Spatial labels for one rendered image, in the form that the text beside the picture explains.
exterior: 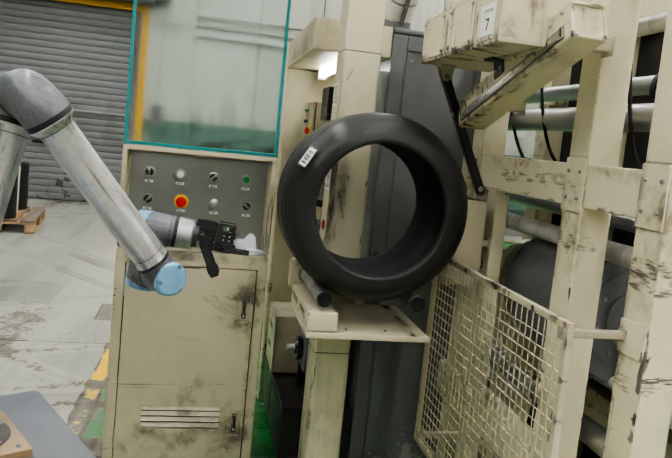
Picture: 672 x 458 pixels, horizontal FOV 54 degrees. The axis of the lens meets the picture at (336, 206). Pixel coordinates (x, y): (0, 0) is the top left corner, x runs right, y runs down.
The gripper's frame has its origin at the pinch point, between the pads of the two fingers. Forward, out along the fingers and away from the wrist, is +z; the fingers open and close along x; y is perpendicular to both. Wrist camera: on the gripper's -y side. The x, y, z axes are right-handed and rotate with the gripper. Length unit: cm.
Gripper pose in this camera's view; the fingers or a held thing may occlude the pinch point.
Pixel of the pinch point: (260, 254)
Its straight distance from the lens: 197.6
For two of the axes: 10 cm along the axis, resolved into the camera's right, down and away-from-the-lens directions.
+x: -1.9, -1.2, 9.7
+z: 9.6, 2.0, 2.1
